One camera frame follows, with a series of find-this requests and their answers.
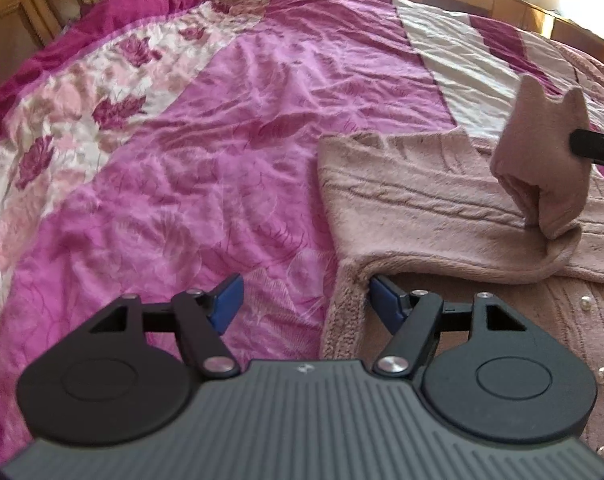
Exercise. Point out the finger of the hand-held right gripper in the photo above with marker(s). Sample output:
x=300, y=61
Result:
x=597, y=147

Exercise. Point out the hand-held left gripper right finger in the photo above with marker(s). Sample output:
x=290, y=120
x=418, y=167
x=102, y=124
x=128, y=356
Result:
x=387, y=305

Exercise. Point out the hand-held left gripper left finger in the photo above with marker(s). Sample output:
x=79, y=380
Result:
x=226, y=305

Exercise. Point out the pink knit cardigan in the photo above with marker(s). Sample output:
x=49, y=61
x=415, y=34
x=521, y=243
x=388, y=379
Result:
x=432, y=210

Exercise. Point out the pink knit blanket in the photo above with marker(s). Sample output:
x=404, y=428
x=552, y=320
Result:
x=597, y=67

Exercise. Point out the pink striped floral bedspread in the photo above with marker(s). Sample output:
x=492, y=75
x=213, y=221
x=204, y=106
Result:
x=206, y=135

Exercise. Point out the wooden headboard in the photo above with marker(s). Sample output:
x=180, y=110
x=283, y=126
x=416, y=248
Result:
x=11, y=25

